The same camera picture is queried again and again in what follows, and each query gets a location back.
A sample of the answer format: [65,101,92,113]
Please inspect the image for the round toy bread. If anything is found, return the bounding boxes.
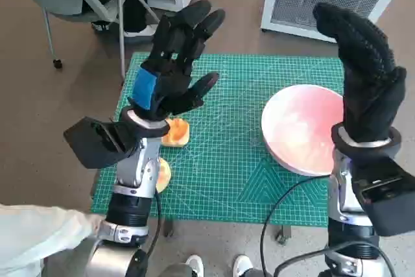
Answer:
[155,156,172,193]

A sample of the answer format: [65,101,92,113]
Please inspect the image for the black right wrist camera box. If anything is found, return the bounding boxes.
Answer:
[351,156,415,237]

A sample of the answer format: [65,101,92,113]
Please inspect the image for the pink bowl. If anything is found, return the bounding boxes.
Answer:
[261,84,345,176]

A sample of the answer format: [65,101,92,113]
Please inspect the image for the green cutting mat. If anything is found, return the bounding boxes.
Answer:
[92,51,346,226]

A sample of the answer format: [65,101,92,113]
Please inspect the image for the black right camera cable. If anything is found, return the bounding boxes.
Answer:
[260,173,335,274]

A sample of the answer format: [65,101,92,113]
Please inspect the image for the table leg bracket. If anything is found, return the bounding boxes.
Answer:
[163,218,176,237]
[275,224,292,244]

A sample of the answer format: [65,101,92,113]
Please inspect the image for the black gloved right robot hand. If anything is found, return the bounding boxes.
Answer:
[313,1,408,143]

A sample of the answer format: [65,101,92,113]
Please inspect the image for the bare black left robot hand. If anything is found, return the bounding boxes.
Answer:
[128,0,227,124]

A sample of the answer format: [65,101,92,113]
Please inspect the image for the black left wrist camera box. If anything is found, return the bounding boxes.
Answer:
[63,116,140,169]

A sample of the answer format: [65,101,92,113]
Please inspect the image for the oblong toy bread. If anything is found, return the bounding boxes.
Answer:
[161,117,191,148]

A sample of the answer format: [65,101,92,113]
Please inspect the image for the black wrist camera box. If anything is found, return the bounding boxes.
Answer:
[351,156,415,237]
[63,116,140,169]

